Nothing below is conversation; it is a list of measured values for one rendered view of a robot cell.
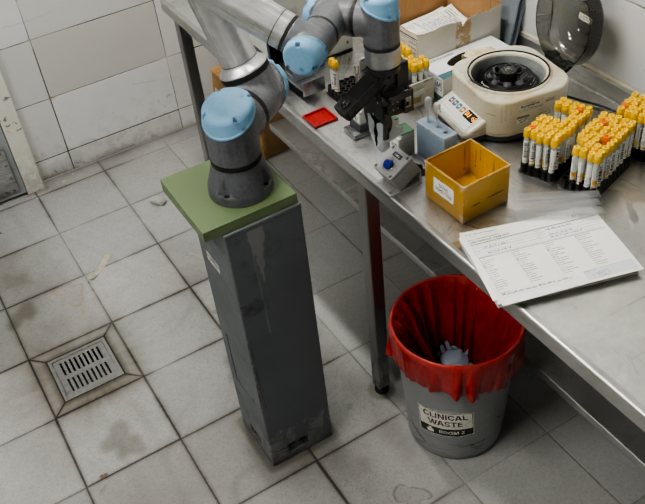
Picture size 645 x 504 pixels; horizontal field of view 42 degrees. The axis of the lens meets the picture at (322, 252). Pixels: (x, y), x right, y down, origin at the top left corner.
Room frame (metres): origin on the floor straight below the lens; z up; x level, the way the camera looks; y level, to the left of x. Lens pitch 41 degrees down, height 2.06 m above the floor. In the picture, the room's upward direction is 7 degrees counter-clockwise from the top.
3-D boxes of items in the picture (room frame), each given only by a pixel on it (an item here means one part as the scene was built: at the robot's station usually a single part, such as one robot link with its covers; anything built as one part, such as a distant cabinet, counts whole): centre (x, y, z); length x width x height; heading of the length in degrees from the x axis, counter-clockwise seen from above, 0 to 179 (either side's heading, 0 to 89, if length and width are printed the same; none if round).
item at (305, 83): (2.08, 0.01, 0.92); 0.21 x 0.07 x 0.05; 26
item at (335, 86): (1.96, -0.14, 0.93); 0.17 x 0.09 x 0.11; 26
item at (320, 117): (1.89, -0.04, 0.88); 0.07 x 0.07 x 0.01; 26
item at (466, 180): (1.49, -0.33, 0.92); 0.13 x 0.13 x 0.10; 28
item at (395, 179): (1.59, -0.21, 0.92); 0.13 x 0.07 x 0.08; 116
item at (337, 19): (1.60, -0.07, 1.29); 0.11 x 0.11 x 0.08; 64
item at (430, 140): (1.64, -0.30, 0.92); 0.10 x 0.07 x 0.10; 29
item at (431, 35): (2.16, -0.38, 0.95); 0.29 x 0.25 x 0.15; 116
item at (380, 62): (1.57, -0.17, 1.21); 0.08 x 0.08 x 0.05
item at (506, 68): (1.82, -0.50, 0.97); 0.15 x 0.15 x 0.07
